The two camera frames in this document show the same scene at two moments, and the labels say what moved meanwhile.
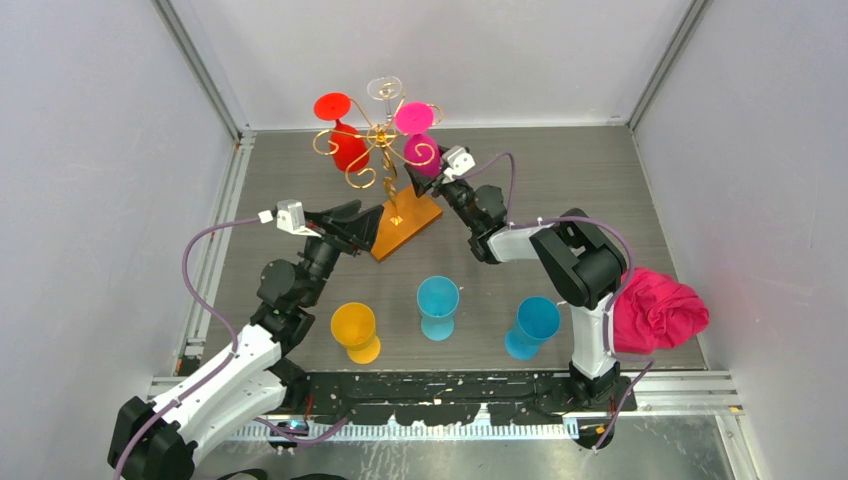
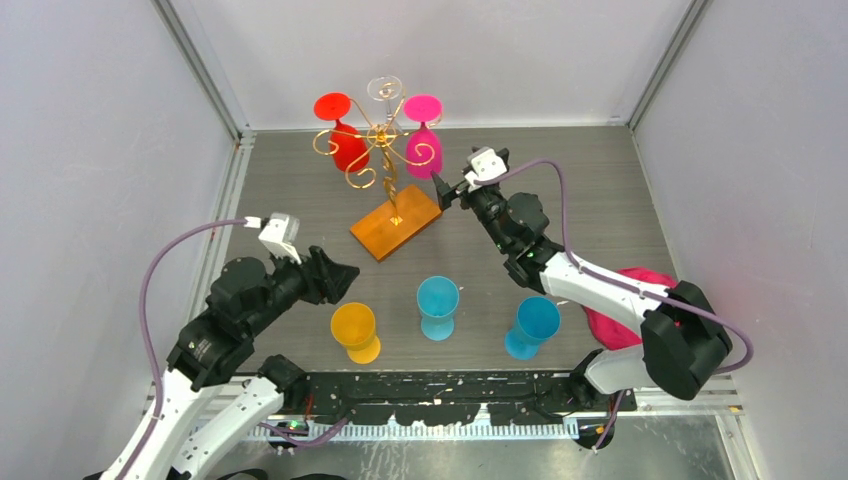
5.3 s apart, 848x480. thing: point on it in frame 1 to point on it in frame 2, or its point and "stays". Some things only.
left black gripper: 361,229 to 327,279
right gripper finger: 420,183 to 445,192
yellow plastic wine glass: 353,326 stays
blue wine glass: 438,297 stays
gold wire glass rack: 408,210 stays
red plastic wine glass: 349,150 stays
